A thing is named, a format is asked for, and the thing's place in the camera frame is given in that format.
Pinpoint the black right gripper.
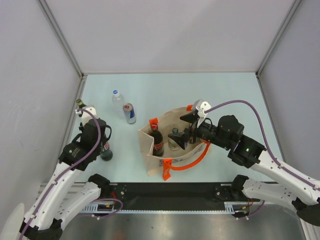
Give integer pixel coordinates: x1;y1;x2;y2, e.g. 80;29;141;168
167;111;231;150

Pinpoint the clear glass bottle green cap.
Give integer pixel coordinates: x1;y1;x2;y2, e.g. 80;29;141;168
168;127;180;151

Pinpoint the glass cola bottle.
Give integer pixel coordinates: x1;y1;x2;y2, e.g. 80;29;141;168
150;123;164;157

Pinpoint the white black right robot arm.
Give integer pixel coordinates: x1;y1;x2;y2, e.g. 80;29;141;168
168;111;320;226

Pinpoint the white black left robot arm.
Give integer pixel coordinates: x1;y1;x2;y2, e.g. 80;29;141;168
19;118;111;240

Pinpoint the beige canvas tote bag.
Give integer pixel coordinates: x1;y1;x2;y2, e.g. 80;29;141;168
137;105;211;181

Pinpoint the blue white drink can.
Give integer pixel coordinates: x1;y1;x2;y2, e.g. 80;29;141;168
123;102;137;124

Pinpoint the clear plastic water bottle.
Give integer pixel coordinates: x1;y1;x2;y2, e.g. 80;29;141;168
112;89;125;119

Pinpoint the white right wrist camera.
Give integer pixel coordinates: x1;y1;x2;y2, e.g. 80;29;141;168
191;99;212;128

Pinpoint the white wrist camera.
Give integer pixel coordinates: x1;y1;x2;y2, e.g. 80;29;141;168
75;105;98;126
191;99;212;128

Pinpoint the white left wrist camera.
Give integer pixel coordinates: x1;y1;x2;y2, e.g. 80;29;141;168
75;105;98;126

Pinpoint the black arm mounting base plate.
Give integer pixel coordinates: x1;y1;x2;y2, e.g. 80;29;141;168
110;182;258;203

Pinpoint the aluminium frame rail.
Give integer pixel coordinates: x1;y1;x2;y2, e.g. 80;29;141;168
37;182;309;215

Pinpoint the left aluminium corner post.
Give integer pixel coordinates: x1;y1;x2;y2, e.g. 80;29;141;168
36;0;85;80

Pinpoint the aluminium corner post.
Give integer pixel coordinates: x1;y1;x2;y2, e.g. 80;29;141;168
36;0;85;80
255;0;303;76

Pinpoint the right aluminium corner post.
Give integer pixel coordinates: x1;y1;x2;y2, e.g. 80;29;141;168
255;0;303;76

